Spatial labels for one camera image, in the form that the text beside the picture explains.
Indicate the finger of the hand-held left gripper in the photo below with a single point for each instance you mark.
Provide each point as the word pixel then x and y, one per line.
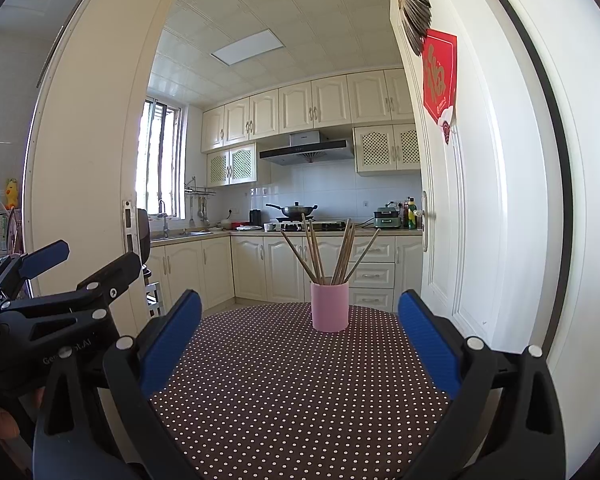
pixel 115 275
pixel 42 258

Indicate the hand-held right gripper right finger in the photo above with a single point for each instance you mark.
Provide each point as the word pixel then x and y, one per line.
pixel 430 345

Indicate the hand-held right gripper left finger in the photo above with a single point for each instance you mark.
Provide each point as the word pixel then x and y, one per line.
pixel 172 340

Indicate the pink cup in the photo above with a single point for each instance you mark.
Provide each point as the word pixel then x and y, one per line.
pixel 330 310

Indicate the bunch of wooden chopsticks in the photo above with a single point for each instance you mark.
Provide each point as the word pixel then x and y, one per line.
pixel 341 257

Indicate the metal door strike plate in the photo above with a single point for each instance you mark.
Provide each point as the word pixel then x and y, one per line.
pixel 130 227

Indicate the white cabinet drawer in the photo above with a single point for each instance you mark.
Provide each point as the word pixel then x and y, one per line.
pixel 375 276
pixel 372 300
pixel 380 250

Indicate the sink faucet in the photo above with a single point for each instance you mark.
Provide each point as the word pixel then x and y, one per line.
pixel 164 220

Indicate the kitchen sink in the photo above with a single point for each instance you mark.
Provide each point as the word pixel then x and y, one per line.
pixel 185 234

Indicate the white lower kitchen cabinets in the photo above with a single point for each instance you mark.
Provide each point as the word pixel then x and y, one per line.
pixel 250 270

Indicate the white kitchen cabinets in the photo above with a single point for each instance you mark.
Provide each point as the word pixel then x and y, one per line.
pixel 250 270
pixel 300 105

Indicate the kitchen window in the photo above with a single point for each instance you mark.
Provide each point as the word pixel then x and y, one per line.
pixel 160 160

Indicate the dark sauce bottle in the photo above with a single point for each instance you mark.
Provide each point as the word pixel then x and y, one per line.
pixel 405 217

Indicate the green oil bottle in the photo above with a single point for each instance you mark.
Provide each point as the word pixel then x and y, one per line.
pixel 412 215

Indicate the brown polka dot tablecloth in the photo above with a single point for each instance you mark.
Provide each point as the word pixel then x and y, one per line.
pixel 290 400

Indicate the green countertop cooker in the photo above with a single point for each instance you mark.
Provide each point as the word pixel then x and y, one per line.
pixel 387 219

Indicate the red box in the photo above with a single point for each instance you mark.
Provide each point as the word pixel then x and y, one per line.
pixel 238 224

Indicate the white panelled door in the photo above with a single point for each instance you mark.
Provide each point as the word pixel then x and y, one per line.
pixel 480 210

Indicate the black kettle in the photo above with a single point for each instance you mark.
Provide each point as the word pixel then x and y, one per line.
pixel 254 217

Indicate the gas stove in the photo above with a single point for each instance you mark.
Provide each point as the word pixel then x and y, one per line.
pixel 330 226

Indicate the white lattice door cabinet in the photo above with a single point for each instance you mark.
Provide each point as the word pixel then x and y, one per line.
pixel 232 165
pixel 385 147

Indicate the black wok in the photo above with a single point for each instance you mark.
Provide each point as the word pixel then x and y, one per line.
pixel 295 211

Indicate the range hood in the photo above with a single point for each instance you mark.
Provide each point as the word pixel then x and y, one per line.
pixel 305 150

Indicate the white upper kitchen cabinets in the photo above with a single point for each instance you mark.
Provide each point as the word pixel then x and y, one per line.
pixel 300 105

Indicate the red paper door decoration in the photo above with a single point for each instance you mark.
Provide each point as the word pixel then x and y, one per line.
pixel 439 85

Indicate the ceiling light panel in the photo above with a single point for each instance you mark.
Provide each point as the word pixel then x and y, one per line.
pixel 247 47

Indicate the hanging woven fan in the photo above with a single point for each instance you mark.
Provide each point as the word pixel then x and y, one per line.
pixel 415 10

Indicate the wall utensil rack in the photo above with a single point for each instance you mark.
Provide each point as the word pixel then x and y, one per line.
pixel 200 200

